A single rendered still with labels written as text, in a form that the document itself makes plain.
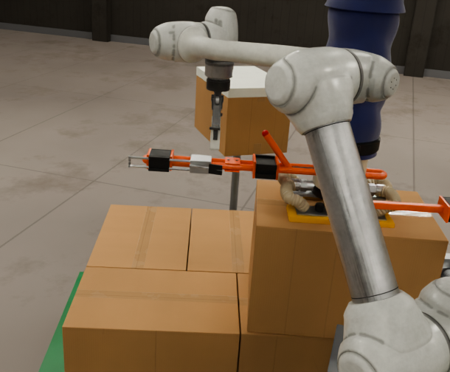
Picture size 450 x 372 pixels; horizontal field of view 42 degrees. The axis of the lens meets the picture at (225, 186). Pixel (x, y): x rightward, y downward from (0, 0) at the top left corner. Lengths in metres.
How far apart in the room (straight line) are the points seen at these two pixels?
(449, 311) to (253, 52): 0.79
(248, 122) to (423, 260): 1.70
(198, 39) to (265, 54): 0.20
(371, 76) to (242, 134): 2.09
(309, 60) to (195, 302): 1.19
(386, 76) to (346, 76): 0.11
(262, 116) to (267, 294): 1.63
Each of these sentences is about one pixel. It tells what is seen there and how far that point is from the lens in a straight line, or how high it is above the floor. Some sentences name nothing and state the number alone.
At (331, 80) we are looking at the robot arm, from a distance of 1.25.
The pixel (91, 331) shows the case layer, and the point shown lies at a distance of 2.07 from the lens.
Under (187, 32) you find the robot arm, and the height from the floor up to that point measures 1.52.
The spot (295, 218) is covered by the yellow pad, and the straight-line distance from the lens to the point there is 1.88.
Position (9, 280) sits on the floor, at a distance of 3.42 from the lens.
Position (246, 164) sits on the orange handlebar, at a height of 1.08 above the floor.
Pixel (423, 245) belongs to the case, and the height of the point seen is 0.92.
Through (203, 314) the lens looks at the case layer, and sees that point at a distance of 2.11.
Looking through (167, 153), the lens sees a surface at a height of 1.10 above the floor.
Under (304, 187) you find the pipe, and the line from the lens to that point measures 1.98.
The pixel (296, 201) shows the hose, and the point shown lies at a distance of 1.89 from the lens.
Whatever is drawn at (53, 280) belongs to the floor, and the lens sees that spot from 3.38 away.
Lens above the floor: 1.75
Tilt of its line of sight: 22 degrees down
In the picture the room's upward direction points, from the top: 4 degrees clockwise
